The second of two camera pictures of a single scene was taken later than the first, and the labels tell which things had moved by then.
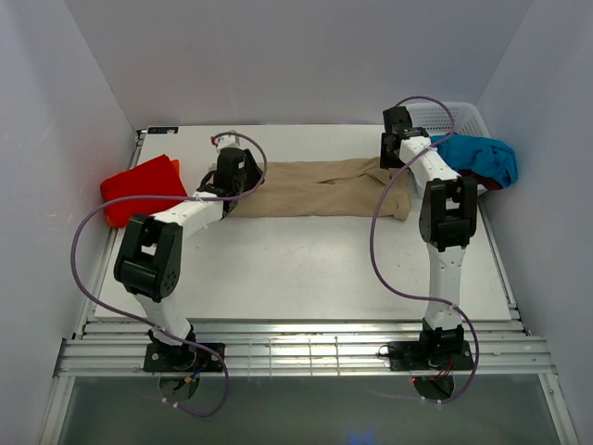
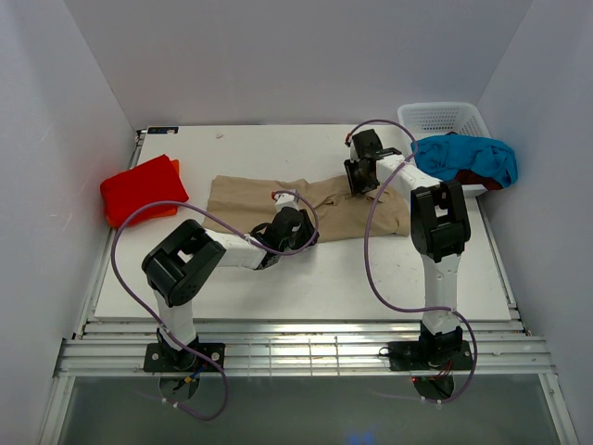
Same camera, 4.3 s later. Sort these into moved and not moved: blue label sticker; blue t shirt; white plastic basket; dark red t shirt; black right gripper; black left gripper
Moved: black right gripper; black left gripper
Not moved: blue label sticker; blue t shirt; dark red t shirt; white plastic basket
